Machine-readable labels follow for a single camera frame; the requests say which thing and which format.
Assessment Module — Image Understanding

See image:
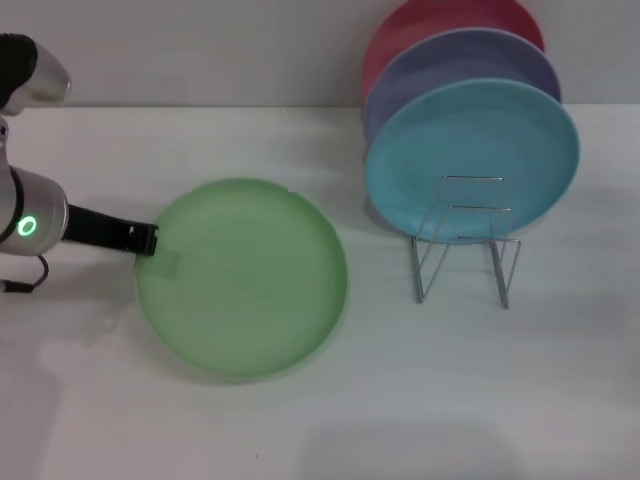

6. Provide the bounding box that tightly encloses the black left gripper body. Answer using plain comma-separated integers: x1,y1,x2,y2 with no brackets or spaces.
62,203,133,254

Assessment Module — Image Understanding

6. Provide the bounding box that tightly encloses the red round plate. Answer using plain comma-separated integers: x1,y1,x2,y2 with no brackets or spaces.
362,0,546,101

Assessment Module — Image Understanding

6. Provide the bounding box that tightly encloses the green round plate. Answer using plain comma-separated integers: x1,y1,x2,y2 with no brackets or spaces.
134,177,350,386

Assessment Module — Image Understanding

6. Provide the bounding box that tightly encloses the purple round plate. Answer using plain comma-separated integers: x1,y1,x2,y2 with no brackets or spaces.
362,27,563,147

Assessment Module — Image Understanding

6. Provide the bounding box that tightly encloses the silver wire plate rack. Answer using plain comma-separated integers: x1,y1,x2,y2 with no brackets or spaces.
409,174,522,310

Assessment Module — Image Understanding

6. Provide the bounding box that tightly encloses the teal blue round plate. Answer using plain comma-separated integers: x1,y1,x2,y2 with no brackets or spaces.
363,78,582,245

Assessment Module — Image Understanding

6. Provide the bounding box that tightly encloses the left gripper cable with connector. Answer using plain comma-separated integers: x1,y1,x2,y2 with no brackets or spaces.
0,254,51,295

